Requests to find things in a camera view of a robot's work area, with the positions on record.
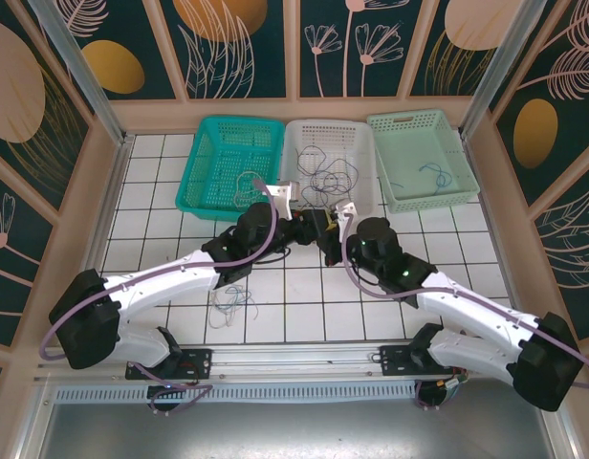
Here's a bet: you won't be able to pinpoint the aluminium frame post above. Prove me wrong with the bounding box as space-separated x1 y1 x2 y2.
459 0 549 141
26 0 136 150

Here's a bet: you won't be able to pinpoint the white plastic basket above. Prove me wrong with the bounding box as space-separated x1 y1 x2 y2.
280 120 383 229

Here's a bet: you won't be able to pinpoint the white slotted cable duct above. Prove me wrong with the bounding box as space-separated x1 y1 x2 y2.
52 381 421 405

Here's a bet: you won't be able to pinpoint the mint green plastic basket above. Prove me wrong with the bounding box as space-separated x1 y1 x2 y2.
366 108 481 214

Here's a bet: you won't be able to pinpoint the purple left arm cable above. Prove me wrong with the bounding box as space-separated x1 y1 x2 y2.
39 177 279 363

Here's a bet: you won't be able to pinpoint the thin white cable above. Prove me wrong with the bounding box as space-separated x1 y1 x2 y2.
232 169 273 210
208 284 252 330

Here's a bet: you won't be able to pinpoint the coloured connector wires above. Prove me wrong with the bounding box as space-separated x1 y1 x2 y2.
437 364 470 397

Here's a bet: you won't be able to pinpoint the thin dark cable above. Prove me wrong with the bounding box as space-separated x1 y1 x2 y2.
295 145 360 195
301 167 359 212

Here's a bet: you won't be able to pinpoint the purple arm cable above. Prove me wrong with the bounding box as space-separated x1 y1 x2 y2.
338 222 589 389
39 177 279 363

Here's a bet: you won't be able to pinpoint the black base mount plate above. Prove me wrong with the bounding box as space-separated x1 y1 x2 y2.
125 347 214 382
379 344 421 379

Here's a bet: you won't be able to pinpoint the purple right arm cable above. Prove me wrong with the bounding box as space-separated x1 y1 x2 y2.
338 222 589 389

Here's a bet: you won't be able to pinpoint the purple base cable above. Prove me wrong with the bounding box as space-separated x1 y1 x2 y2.
125 363 214 418
414 377 451 412

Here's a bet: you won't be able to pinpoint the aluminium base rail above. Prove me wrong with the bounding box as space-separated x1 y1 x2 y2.
33 343 468 383

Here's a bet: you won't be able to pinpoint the teal plastic basket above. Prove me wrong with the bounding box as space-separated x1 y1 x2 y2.
173 116 286 226

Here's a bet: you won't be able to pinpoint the thin blue cable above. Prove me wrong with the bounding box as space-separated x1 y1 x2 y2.
215 284 260 321
417 162 454 196

